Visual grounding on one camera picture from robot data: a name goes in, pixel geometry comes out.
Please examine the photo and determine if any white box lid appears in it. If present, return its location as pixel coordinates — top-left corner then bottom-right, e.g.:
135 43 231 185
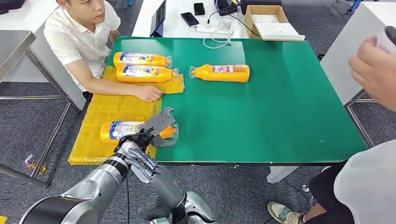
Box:
254 22 306 41

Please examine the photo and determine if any dark tablet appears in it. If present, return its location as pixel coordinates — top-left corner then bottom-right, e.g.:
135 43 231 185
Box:
149 0 166 38

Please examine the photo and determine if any open cardboard box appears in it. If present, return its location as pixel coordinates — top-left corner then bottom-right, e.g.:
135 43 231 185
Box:
244 5 306 42

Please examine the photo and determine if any yellow floor hook item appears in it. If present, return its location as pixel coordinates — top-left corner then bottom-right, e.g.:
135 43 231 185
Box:
22 154 47 175

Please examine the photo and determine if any green table mat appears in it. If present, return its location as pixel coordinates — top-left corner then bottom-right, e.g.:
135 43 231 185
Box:
105 36 368 164

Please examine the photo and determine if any white cable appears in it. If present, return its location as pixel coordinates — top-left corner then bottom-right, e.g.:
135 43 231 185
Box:
202 29 235 49

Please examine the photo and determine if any orange detergent bottle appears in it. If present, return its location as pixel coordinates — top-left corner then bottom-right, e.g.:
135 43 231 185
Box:
189 64 250 83
115 63 180 84
99 120 180 145
113 51 173 69

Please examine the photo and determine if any blue metal frame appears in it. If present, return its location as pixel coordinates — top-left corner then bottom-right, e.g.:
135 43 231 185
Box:
347 0 362 14

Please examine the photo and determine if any black bag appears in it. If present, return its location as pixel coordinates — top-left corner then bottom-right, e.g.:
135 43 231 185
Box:
0 0 25 14

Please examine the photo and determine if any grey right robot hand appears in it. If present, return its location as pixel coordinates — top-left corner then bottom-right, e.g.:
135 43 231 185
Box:
124 148 186 222

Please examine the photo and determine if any worn sneaker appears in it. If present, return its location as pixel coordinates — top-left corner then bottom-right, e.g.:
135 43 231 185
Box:
267 201 305 224

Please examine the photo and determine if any black smartphone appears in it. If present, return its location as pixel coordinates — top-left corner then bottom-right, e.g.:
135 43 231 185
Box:
193 2 206 16
180 12 200 27

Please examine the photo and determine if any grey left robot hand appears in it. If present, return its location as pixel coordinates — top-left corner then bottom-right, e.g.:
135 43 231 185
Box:
141 107 177 148

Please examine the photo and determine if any yellow taped cardboard sheet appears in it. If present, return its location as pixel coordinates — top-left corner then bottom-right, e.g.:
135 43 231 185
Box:
67 65 185 166

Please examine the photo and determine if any black cable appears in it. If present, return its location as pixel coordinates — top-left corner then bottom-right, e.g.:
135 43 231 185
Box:
206 10 262 38

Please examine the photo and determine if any person's right hand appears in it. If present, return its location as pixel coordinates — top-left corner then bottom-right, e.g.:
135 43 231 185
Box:
134 85 163 103

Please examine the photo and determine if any white padded packet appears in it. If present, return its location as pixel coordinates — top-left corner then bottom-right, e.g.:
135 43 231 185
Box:
252 14 281 24

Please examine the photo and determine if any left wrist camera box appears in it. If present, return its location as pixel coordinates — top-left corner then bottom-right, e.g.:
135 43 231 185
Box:
141 112 175 137

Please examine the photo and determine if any person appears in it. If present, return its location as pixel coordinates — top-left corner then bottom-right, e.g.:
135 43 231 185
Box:
267 26 396 224
43 0 163 103

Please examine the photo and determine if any black charger device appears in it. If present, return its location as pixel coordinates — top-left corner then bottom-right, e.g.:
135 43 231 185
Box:
215 0 239 16

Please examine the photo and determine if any white table leg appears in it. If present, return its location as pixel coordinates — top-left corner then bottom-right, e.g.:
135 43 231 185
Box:
266 167 299 184

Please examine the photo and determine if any person's hand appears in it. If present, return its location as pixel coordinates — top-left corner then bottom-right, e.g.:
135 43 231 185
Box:
348 35 396 112

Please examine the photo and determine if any white desk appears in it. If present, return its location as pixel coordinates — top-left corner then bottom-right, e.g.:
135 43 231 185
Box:
131 0 250 39

